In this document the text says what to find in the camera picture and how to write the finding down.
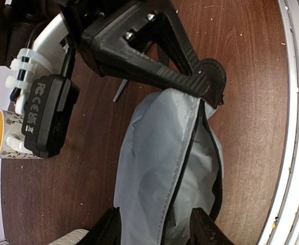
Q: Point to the grey zippered pouch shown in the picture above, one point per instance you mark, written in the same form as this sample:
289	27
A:
169	162

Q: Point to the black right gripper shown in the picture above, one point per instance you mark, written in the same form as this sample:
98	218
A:
142	41

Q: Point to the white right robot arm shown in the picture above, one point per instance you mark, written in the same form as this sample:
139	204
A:
35	42

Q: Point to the aluminium table front rail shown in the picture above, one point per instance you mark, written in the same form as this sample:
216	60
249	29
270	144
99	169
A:
282	223

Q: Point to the silver scissors black handles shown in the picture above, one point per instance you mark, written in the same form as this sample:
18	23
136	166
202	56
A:
120	89

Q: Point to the white floral mug yellow inside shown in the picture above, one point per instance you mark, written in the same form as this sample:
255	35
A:
11	137

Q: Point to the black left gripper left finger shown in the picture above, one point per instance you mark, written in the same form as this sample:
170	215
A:
106	231

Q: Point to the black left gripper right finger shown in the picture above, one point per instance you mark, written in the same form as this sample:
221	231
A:
204	231

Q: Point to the plain white mug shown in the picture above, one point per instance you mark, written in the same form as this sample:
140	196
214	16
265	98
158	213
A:
71	238

